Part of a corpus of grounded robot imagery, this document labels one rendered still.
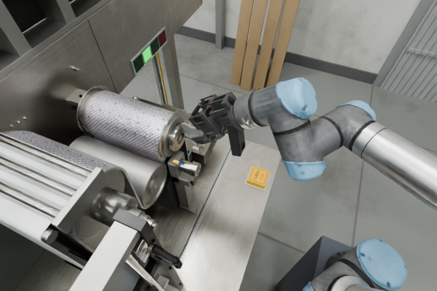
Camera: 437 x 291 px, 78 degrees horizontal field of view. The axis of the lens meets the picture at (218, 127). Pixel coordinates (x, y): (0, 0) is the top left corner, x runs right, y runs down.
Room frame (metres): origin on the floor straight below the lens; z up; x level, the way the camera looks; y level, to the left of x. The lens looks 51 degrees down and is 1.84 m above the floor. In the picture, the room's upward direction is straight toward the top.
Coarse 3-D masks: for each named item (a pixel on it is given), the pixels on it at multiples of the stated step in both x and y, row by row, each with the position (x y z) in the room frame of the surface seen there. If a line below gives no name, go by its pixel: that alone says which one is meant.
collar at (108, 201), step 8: (104, 192) 0.22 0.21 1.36; (112, 192) 0.23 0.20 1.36; (120, 192) 0.23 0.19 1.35; (96, 200) 0.21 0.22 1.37; (104, 200) 0.21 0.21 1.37; (112, 200) 0.21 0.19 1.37; (120, 200) 0.21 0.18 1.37; (128, 200) 0.21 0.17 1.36; (136, 200) 0.22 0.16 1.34; (96, 208) 0.20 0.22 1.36; (104, 208) 0.19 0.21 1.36; (112, 208) 0.19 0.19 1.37; (120, 208) 0.19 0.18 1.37; (136, 208) 0.21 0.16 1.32; (96, 216) 0.18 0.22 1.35; (104, 216) 0.18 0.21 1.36; (112, 216) 0.18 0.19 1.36; (112, 224) 0.17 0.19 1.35
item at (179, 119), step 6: (90, 96) 0.54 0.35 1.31; (84, 108) 0.51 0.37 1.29; (84, 114) 0.49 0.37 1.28; (84, 120) 0.49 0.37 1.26; (174, 120) 0.45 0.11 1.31; (180, 120) 0.48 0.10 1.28; (168, 126) 0.43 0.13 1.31; (168, 132) 0.42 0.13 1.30; (168, 150) 0.41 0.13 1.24; (168, 156) 0.40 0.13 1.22
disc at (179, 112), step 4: (176, 112) 0.47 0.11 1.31; (180, 112) 0.49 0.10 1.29; (172, 116) 0.46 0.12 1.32; (176, 116) 0.47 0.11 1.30; (184, 116) 0.51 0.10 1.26; (168, 120) 0.44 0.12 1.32; (168, 124) 0.44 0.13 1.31; (164, 128) 0.42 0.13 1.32; (164, 132) 0.41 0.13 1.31; (160, 136) 0.40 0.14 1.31; (164, 136) 0.41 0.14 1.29; (160, 140) 0.39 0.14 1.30; (160, 144) 0.39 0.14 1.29; (160, 148) 0.39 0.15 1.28; (160, 152) 0.38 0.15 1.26; (160, 156) 0.38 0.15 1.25; (164, 156) 0.39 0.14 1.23; (164, 160) 0.39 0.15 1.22
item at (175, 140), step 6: (174, 126) 0.45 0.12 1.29; (180, 126) 0.45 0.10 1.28; (174, 132) 0.43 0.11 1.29; (180, 132) 0.44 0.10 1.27; (168, 138) 0.42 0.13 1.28; (174, 138) 0.42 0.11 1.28; (180, 138) 0.44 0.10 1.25; (168, 144) 0.41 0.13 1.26; (174, 144) 0.41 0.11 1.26; (180, 144) 0.43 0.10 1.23; (174, 150) 0.40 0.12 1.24
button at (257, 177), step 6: (252, 168) 0.53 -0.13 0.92; (258, 168) 0.53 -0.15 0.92; (252, 174) 0.51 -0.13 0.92; (258, 174) 0.51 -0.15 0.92; (264, 174) 0.51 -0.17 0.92; (252, 180) 0.48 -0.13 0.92; (258, 180) 0.48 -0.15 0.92; (264, 180) 0.48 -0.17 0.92; (258, 186) 0.47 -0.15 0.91; (264, 186) 0.46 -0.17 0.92
